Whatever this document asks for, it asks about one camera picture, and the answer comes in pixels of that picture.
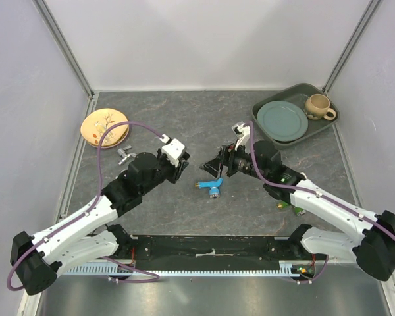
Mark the orange bird pattern plate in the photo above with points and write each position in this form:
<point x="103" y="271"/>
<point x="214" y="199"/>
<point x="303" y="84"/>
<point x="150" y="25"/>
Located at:
<point x="97" y="123"/>

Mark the blue water faucet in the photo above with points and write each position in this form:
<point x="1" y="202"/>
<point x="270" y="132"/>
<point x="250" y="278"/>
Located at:
<point x="213" y="187"/>

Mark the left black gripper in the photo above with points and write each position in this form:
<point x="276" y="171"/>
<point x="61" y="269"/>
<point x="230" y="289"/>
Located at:
<point x="176" y="170"/>

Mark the silver metal faucet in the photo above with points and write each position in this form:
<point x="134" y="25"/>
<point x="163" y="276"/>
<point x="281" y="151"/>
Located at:
<point x="124" y="155"/>

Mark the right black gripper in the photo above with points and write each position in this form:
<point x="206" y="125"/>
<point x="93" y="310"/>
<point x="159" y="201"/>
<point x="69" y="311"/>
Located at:
<point x="214" y="166"/>

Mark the teal round plate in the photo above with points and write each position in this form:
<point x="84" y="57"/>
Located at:
<point x="282" y="121"/>

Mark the green water faucet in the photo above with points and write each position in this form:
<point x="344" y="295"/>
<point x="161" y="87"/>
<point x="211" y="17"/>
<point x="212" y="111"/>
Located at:
<point x="298" y="211"/>

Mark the beige ceramic mug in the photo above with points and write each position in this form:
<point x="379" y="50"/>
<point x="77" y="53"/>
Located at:
<point x="318" y="107"/>

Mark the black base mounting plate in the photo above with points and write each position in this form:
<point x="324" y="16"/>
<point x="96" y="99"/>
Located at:
<point x="208" y="253"/>

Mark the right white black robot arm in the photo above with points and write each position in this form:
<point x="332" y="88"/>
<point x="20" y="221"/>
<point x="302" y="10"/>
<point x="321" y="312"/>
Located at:
<point x="363" y="236"/>

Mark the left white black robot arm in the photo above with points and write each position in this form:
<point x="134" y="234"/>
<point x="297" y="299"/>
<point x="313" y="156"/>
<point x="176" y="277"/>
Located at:
<point x="39" y="259"/>

